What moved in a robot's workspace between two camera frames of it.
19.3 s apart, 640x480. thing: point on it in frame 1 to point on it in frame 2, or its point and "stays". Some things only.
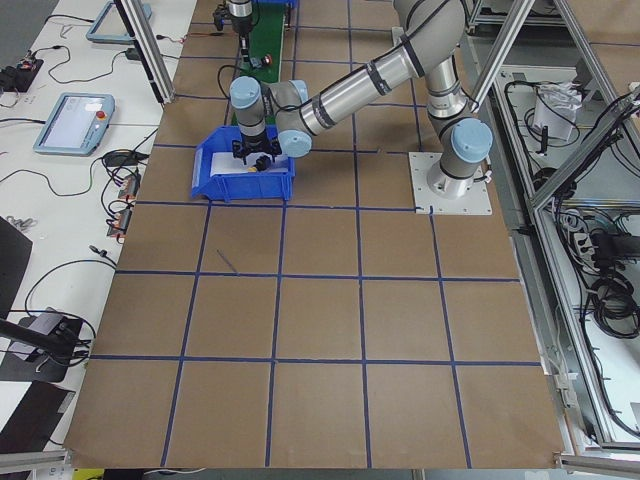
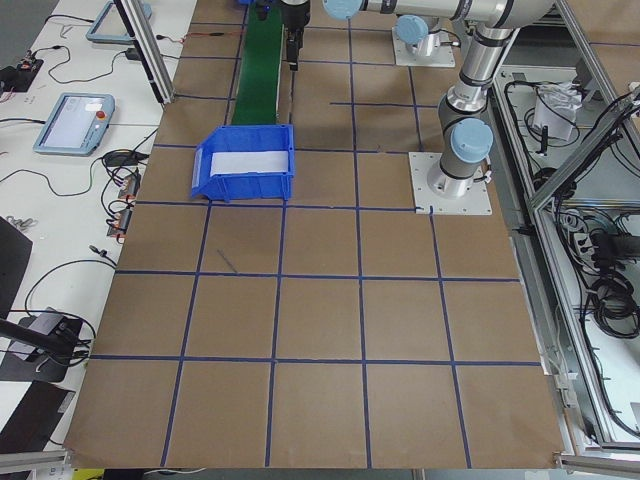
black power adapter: (132, 54) stays
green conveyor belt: (266, 39) stays
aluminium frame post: (145, 39) stays
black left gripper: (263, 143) to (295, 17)
